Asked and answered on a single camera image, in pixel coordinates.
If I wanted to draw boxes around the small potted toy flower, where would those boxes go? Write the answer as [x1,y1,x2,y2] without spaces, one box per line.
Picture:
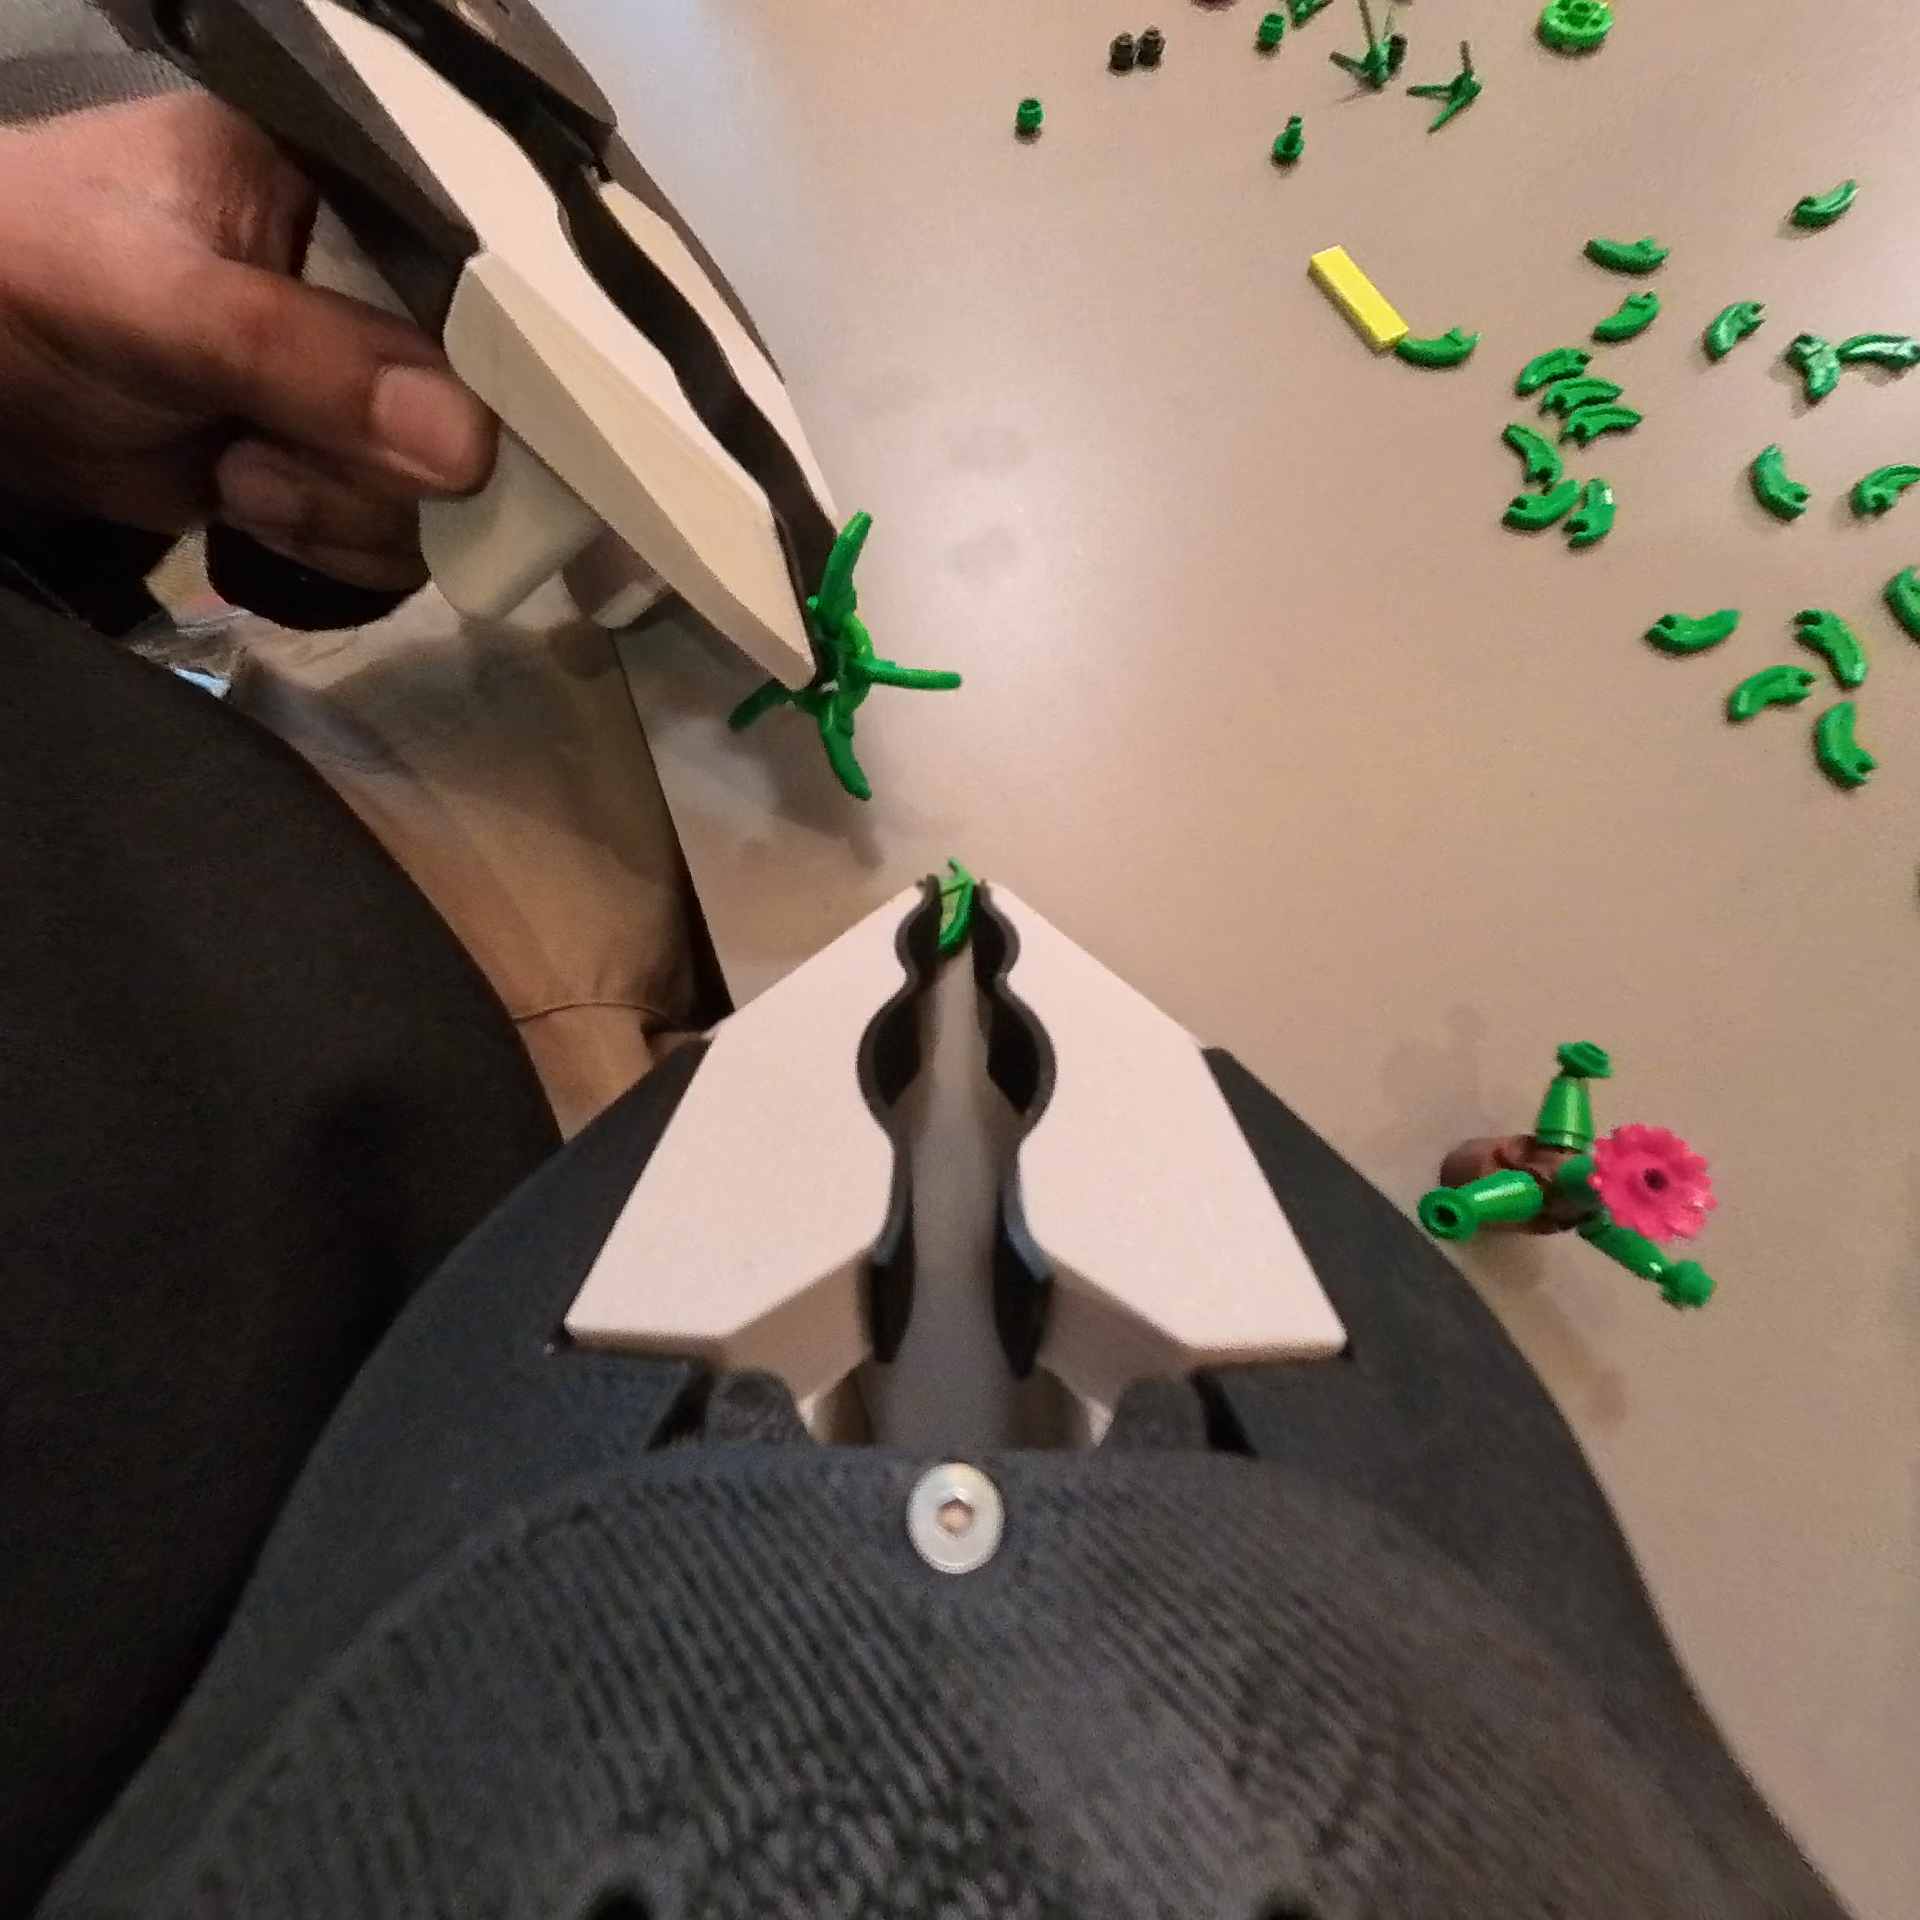
[1415,1037,1721,1311]

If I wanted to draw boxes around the yellow flat brick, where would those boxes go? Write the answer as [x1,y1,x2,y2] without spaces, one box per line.
[1305,246,1413,356]

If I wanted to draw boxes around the group of green leaf pieces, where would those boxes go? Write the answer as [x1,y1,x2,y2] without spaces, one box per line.
[1394,180,1920,793]

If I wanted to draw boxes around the person's beige trousers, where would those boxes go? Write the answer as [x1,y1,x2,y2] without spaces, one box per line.
[135,526,725,1143]

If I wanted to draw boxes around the person's black jacket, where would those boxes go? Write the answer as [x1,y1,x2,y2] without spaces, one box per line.
[0,576,570,1920]

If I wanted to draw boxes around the group of small flower pieces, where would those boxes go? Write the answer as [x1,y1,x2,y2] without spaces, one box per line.
[1012,0,1624,167]

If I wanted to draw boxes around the green spiky plant stem piece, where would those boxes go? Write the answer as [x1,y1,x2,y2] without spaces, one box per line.
[729,511,962,802]

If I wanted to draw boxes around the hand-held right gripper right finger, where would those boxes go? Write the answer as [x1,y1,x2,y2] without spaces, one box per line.
[977,879,1348,1437]

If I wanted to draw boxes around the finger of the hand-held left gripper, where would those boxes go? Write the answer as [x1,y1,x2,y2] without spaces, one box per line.
[573,140,845,605]
[444,256,824,688]

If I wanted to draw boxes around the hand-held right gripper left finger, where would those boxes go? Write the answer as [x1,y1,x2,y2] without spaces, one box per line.
[562,881,941,1430]

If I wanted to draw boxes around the person's left hand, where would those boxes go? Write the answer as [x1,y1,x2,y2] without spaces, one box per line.
[0,94,496,594]

